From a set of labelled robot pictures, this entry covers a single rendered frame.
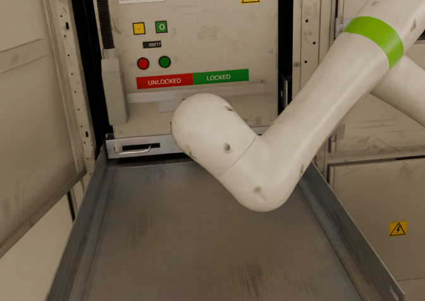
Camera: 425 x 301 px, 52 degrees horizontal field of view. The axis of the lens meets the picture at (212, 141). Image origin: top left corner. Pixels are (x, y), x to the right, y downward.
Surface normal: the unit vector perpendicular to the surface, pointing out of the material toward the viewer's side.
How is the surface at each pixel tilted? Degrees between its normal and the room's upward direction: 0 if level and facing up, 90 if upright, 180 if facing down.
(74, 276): 0
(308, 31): 90
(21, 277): 90
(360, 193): 90
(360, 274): 0
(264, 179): 63
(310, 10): 90
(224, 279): 0
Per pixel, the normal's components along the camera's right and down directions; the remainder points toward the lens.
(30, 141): 0.98, 0.03
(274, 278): -0.06, -0.92
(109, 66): 0.04, -0.11
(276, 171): 0.30, -0.26
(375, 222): 0.08, 0.38
